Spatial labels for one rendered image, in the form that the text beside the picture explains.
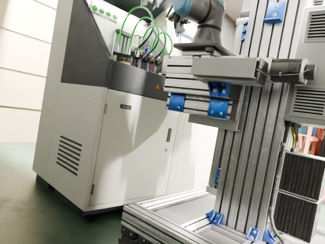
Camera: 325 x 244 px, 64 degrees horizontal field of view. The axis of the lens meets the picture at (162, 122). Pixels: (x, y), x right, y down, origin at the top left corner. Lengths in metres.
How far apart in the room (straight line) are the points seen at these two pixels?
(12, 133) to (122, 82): 2.44
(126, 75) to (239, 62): 0.79
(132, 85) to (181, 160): 0.76
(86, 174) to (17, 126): 2.32
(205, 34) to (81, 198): 1.12
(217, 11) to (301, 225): 1.00
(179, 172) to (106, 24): 1.27
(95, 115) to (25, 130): 2.38
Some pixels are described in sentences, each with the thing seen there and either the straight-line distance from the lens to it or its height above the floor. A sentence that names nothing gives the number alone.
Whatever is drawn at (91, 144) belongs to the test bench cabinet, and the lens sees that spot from 1.55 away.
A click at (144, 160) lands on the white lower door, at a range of 1.78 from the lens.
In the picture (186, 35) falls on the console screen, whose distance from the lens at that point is 2.47.
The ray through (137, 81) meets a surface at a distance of 1.64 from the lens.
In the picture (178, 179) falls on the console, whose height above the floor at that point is 0.20.
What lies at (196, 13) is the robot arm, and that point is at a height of 1.16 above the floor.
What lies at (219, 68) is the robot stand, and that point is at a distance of 1.02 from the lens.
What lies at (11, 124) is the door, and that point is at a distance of 3.77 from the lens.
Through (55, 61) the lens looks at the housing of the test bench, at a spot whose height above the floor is 0.94.
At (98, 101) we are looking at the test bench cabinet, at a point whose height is 0.70.
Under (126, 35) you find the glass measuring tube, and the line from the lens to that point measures 2.23.
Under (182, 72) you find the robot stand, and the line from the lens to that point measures 1.26.
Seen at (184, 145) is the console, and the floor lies 0.47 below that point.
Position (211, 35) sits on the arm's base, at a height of 1.09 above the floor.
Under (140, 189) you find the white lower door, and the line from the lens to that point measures 1.83.
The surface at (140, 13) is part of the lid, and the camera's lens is 2.37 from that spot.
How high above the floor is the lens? 0.71
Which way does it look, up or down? 2 degrees down
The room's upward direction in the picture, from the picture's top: 10 degrees clockwise
